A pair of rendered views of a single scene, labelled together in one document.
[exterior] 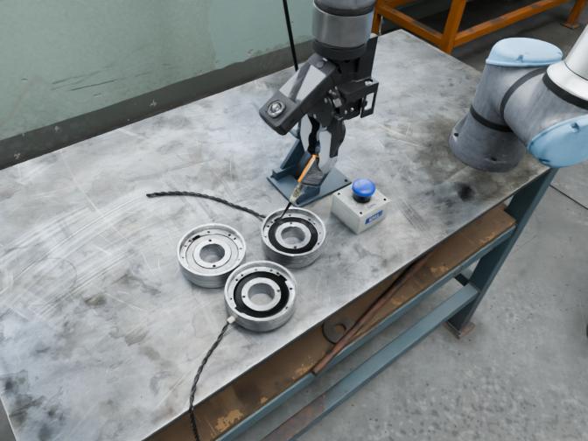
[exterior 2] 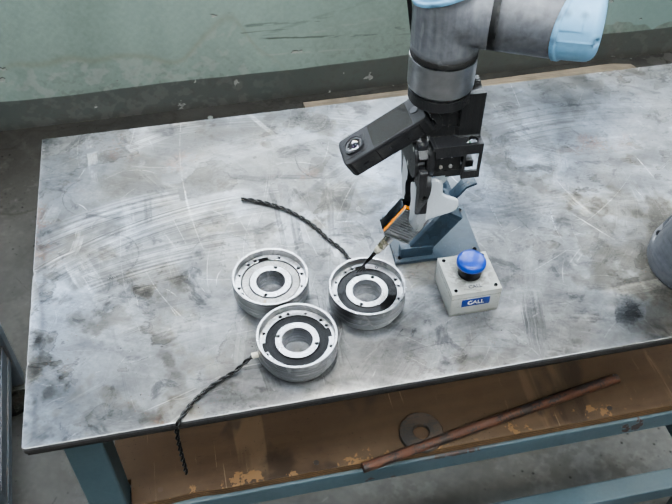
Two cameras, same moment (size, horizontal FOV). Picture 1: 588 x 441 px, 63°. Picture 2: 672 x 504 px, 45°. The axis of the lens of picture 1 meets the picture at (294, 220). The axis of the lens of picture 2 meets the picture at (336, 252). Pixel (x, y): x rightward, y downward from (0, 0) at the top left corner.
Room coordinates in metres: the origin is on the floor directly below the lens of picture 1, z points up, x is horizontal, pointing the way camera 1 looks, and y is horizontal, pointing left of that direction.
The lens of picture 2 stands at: (-0.13, -0.31, 1.67)
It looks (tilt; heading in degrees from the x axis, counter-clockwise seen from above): 47 degrees down; 28
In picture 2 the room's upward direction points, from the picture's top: straight up
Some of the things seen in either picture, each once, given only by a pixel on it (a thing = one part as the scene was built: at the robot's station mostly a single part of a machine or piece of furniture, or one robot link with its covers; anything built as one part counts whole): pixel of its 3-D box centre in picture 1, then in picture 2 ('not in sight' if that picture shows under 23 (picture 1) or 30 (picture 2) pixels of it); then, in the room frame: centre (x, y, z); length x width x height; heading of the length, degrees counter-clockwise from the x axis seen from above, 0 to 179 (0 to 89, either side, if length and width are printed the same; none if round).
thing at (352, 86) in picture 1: (339, 78); (441, 127); (0.60, -0.05, 1.07); 0.09 x 0.08 x 0.12; 128
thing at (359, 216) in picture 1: (362, 204); (471, 282); (0.61, -0.12, 0.82); 0.08 x 0.07 x 0.05; 130
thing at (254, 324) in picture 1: (261, 297); (297, 343); (0.40, 0.04, 0.82); 0.10 x 0.10 x 0.04
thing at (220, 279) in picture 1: (213, 256); (271, 285); (0.47, 0.12, 0.82); 0.10 x 0.10 x 0.04
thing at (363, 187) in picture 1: (361, 194); (469, 270); (0.60, -0.11, 0.85); 0.04 x 0.04 x 0.05
